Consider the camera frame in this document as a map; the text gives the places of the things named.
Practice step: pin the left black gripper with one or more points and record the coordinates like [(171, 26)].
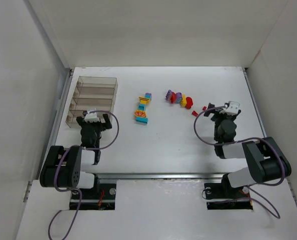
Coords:
[(93, 125)]

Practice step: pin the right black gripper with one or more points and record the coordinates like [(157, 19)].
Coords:
[(223, 115)]

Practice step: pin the yellow orange patterned lego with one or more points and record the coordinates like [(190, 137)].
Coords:
[(140, 114)]

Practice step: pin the teal curved lego brick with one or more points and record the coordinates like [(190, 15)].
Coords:
[(142, 107)]

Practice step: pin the teal square lego brick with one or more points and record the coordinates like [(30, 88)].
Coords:
[(146, 98)]

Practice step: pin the yellow black striped lego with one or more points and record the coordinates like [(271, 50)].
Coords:
[(143, 101)]

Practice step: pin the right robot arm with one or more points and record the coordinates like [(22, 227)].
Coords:
[(265, 160)]

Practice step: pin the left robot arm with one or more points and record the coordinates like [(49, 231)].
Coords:
[(62, 167)]

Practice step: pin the small red lego piece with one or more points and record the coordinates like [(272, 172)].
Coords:
[(194, 113)]

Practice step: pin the red rounded lego brick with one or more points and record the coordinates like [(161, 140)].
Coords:
[(189, 103)]

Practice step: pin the yellow lego brick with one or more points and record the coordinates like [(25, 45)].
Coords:
[(183, 101)]

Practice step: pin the clear compartment container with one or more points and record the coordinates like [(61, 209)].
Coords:
[(91, 93)]

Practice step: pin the purple round lego brick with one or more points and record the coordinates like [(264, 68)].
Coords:
[(179, 97)]

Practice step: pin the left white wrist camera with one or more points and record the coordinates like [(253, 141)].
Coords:
[(90, 116)]

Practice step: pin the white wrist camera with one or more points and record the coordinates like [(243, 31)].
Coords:
[(90, 116), (231, 108)]

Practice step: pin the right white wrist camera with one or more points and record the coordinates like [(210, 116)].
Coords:
[(231, 108)]

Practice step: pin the aluminium front rail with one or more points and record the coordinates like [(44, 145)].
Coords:
[(158, 176)]

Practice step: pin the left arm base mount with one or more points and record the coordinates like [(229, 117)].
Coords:
[(102, 197)]

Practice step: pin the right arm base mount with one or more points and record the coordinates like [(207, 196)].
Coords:
[(219, 196)]

